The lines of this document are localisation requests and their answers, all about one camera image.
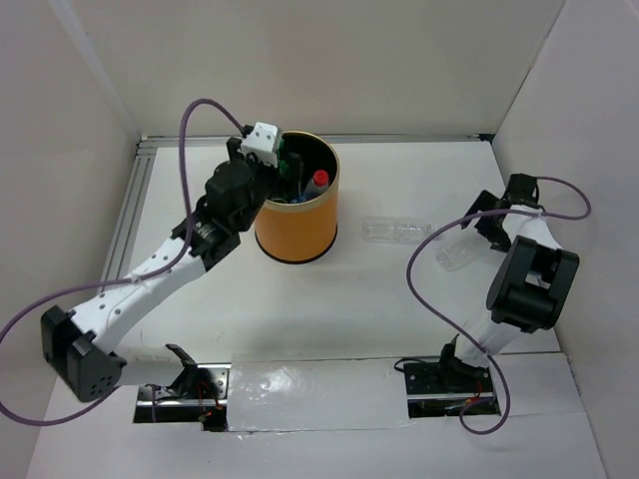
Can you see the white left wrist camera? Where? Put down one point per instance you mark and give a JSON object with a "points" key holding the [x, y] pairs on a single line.
{"points": [[263, 141]]}

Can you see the clear bottle without label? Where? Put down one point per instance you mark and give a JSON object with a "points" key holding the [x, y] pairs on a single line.
{"points": [[395, 230]]}

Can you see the orange cylindrical bin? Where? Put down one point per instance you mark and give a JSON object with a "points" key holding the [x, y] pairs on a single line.
{"points": [[293, 231]]}

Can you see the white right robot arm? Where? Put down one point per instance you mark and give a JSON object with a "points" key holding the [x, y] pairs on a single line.
{"points": [[530, 287]]}

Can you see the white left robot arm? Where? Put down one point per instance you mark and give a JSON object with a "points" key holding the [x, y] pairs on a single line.
{"points": [[80, 344]]}

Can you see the crushed green plastic bottle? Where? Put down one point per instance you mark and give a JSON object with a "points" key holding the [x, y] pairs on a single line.
{"points": [[285, 161]]}

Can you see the small clear bottle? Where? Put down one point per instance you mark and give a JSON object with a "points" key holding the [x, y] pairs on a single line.
{"points": [[455, 254]]}

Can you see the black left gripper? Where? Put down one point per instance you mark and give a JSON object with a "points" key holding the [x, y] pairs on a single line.
{"points": [[273, 172]]}

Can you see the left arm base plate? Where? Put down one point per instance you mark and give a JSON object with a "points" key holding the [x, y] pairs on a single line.
{"points": [[198, 396]]}

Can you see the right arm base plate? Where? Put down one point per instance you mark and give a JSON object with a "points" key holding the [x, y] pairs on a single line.
{"points": [[430, 393]]}

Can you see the clear bottle red label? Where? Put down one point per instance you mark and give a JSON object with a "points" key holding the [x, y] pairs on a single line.
{"points": [[317, 185]]}

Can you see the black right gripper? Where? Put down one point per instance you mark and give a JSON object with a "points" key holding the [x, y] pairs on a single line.
{"points": [[499, 240]]}

